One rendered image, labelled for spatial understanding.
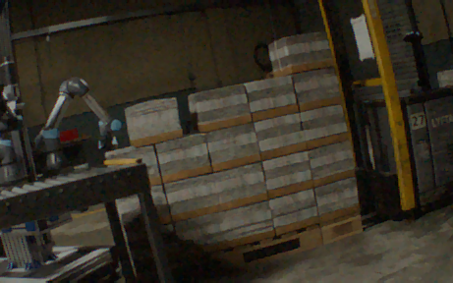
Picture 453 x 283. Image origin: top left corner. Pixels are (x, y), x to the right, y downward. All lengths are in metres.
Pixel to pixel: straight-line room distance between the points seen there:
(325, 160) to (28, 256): 1.96
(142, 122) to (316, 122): 1.03
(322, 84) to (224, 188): 0.85
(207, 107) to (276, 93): 0.41
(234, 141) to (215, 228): 0.51
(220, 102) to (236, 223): 0.70
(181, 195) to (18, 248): 1.14
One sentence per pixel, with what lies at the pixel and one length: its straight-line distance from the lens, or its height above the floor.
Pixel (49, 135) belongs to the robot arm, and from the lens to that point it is 3.61.
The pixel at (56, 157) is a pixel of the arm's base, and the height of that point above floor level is 0.87.
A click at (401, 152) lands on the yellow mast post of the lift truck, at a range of 3.56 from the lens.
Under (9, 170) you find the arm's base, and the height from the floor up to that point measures 0.87.
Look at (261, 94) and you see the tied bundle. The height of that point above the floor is 0.98.
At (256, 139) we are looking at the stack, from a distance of 3.40.
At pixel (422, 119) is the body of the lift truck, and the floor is 0.63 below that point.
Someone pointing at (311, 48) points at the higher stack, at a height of 1.19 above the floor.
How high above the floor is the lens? 0.99
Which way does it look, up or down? 4 degrees down
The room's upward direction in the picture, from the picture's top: 12 degrees counter-clockwise
